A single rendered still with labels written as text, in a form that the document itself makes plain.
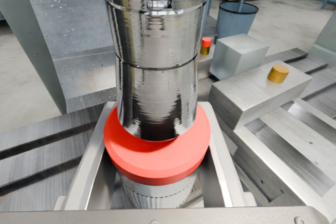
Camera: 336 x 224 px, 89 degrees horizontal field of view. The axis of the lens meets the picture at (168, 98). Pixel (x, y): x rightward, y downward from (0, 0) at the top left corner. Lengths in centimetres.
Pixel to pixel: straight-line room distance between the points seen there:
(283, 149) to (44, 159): 34
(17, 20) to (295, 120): 61
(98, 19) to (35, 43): 18
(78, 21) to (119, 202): 43
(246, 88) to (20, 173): 34
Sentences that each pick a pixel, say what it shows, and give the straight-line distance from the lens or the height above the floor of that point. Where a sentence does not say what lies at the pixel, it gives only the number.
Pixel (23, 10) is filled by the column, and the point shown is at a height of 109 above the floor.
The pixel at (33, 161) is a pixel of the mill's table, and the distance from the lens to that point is 35.
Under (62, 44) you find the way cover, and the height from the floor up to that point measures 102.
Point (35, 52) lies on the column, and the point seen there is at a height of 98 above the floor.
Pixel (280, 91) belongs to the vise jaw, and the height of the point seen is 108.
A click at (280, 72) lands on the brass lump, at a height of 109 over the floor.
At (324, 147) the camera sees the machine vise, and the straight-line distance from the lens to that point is 30.
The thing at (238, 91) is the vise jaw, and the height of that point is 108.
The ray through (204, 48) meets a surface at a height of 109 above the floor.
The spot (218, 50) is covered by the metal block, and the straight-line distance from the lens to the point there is 29.
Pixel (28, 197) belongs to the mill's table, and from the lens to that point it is 32.
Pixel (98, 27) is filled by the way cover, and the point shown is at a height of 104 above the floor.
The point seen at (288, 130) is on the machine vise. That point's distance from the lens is 29.
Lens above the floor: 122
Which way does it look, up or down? 43 degrees down
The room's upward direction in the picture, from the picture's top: 3 degrees clockwise
